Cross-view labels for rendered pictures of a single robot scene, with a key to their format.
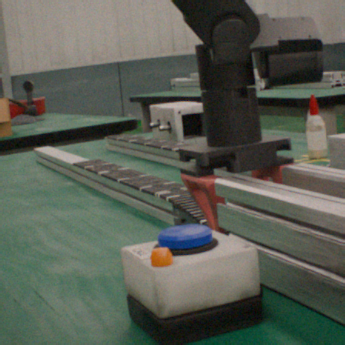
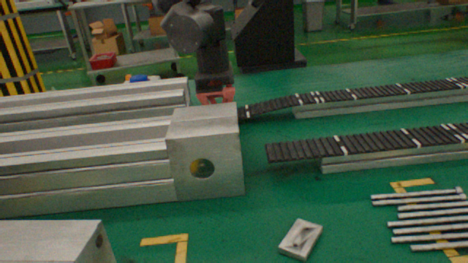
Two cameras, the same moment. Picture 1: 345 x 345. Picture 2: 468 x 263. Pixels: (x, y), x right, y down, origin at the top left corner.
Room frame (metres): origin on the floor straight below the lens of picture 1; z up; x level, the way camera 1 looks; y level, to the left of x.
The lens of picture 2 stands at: (0.96, -0.62, 1.05)
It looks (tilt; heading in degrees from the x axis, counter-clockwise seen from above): 26 degrees down; 111
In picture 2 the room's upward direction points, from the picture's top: 6 degrees counter-clockwise
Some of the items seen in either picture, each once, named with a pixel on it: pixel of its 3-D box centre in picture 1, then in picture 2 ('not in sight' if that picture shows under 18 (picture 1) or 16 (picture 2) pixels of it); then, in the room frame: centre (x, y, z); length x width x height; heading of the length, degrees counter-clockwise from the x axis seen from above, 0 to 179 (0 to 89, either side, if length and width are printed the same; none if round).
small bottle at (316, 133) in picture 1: (315, 125); not in sight; (1.27, -0.27, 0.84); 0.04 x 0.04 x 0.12
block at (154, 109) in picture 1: (170, 122); not in sight; (1.81, -0.01, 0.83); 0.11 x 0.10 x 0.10; 110
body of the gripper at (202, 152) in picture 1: (232, 124); (212, 59); (0.72, -0.07, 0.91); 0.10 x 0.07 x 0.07; 110
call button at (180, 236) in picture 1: (185, 242); (139, 80); (0.51, 0.00, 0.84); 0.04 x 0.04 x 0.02
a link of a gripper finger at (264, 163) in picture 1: (253, 190); (217, 99); (0.72, -0.08, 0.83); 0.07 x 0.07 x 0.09; 20
